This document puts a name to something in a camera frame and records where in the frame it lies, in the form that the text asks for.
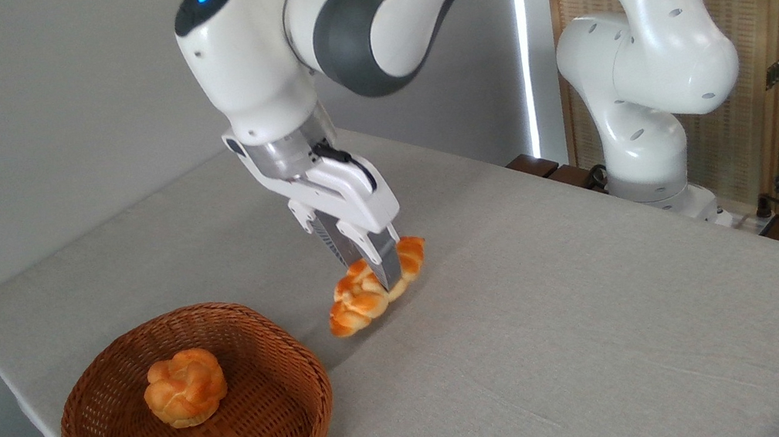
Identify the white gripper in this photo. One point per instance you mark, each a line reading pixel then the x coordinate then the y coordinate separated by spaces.
pixel 354 193

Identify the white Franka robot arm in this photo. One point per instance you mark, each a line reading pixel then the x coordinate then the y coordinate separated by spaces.
pixel 254 52

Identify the round knotted bread roll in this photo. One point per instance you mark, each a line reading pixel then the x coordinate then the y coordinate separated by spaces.
pixel 185 388

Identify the long braided bread loaf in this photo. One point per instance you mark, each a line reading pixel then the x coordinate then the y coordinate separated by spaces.
pixel 353 309

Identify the grey tablecloth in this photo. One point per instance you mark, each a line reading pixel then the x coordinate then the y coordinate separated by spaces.
pixel 574 345

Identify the white power strip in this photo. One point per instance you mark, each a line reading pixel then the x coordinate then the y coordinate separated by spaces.
pixel 749 221

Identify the dark brown wooden furniture edge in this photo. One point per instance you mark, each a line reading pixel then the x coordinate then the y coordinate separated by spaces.
pixel 546 169

